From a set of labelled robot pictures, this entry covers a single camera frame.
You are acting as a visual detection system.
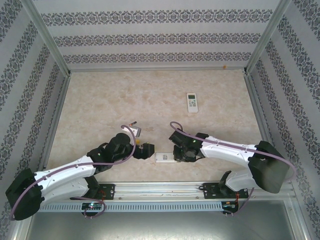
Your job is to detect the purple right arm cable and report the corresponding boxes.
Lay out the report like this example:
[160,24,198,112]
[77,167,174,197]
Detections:
[169,121,297,218]

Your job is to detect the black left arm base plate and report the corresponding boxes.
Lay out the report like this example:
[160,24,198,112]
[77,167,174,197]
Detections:
[98,183,116,201]

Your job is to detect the aluminium mounting rail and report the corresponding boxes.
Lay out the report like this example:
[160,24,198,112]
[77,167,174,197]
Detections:
[37,181,294,201]

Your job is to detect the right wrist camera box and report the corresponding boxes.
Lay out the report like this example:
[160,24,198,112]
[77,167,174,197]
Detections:
[169,130,187,147]

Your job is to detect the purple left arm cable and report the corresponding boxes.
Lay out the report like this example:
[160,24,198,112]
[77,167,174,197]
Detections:
[9,124,138,221]

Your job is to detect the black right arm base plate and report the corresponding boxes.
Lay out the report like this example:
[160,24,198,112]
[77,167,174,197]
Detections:
[202,181,248,200]

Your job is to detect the white remote with display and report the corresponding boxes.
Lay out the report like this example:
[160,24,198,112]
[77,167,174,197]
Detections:
[186,92,198,114]

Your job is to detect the small circuit board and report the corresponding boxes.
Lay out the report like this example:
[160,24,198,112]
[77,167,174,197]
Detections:
[81,202,102,211]
[221,200,240,210]

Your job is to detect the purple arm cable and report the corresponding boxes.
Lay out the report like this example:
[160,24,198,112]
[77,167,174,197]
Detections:
[169,121,297,218]
[9,124,138,221]

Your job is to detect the slotted grey cable duct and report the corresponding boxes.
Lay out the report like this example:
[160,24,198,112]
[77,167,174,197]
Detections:
[39,201,223,212]

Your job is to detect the aluminium frame post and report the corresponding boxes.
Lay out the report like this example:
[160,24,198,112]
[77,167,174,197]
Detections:
[24,0,73,77]
[242,0,293,76]

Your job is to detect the aluminium back rail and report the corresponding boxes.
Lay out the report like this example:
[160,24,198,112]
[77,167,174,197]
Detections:
[68,67,247,74]

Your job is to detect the white remote with label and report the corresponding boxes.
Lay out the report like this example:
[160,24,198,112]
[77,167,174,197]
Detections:
[154,151,177,164]

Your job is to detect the grey metal sheet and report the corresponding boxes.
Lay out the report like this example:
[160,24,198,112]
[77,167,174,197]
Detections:
[14,199,307,240]

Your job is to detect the aluminium side rail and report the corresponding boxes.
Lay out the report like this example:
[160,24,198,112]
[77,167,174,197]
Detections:
[243,73,285,181]

